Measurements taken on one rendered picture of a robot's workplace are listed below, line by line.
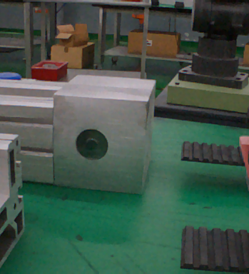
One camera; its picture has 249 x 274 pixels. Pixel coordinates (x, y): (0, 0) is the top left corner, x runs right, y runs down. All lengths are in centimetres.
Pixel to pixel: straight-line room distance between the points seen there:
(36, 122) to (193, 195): 17
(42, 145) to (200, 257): 22
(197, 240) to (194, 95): 49
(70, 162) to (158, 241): 13
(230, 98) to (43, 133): 42
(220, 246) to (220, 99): 50
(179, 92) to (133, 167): 37
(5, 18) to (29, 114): 857
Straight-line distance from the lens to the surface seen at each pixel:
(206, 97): 79
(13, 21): 893
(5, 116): 47
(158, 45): 522
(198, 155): 47
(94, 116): 43
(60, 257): 36
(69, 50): 542
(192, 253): 31
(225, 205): 45
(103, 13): 514
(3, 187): 35
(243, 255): 31
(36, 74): 346
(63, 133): 45
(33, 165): 47
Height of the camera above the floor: 98
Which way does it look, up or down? 23 degrees down
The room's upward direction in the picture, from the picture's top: 4 degrees clockwise
